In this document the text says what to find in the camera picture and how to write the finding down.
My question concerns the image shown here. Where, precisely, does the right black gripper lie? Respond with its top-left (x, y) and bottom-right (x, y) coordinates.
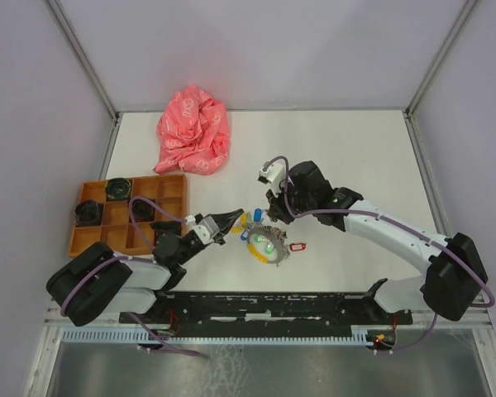
top-left (265, 179), bottom-right (315, 225)

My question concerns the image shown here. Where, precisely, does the keyring bunch with colourful tags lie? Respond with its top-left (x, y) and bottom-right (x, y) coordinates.
top-left (231, 208), bottom-right (290, 266)

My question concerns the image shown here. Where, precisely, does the key with red tag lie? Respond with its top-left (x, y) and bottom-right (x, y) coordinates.
top-left (289, 242), bottom-right (307, 252)

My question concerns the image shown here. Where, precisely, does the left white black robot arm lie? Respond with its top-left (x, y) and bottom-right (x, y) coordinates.
top-left (45, 208), bottom-right (243, 327)

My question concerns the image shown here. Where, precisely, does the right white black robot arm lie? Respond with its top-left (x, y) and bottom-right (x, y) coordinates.
top-left (258, 156), bottom-right (489, 323)

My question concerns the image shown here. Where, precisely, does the black rosette middle tray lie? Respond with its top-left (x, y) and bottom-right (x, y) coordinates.
top-left (129, 198), bottom-right (155, 222)

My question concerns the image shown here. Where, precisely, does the crumpled pink cloth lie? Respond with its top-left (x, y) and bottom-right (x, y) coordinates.
top-left (154, 85), bottom-right (231, 175)

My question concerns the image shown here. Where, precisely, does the wooden compartment tray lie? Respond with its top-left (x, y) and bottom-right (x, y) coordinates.
top-left (69, 174), bottom-right (188, 257)

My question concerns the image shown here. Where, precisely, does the black rosette top tray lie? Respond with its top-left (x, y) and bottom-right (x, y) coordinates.
top-left (104, 178), bottom-right (132, 202)

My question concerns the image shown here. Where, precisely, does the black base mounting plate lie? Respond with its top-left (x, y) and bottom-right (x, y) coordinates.
top-left (138, 291), bottom-right (413, 338)

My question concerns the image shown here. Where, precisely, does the black rosette left tray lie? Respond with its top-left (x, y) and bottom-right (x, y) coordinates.
top-left (74, 199), bottom-right (103, 227)

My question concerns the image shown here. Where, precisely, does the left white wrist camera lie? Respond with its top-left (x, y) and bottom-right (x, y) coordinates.
top-left (184, 215), bottom-right (220, 245)

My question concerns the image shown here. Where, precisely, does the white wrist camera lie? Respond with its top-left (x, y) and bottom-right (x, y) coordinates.
top-left (257, 161), bottom-right (286, 197)
top-left (184, 215), bottom-right (220, 245)

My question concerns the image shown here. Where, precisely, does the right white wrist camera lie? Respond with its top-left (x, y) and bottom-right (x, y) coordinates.
top-left (257, 161), bottom-right (286, 197)

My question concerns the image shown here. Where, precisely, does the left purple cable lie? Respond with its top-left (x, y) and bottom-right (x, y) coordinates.
top-left (60, 196), bottom-right (202, 357)

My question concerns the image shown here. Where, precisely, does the white slotted cable duct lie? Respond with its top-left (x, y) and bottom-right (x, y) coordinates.
top-left (60, 324), bottom-right (377, 343)

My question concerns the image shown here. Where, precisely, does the left aluminium frame post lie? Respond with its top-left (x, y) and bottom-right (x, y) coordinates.
top-left (43, 0), bottom-right (118, 120)

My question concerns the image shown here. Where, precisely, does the aluminium frame post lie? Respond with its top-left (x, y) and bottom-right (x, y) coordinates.
top-left (43, 0), bottom-right (118, 120)
top-left (405, 0), bottom-right (480, 118)

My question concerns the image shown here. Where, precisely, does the right aluminium frame post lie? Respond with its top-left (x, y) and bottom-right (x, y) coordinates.
top-left (405, 0), bottom-right (480, 118)

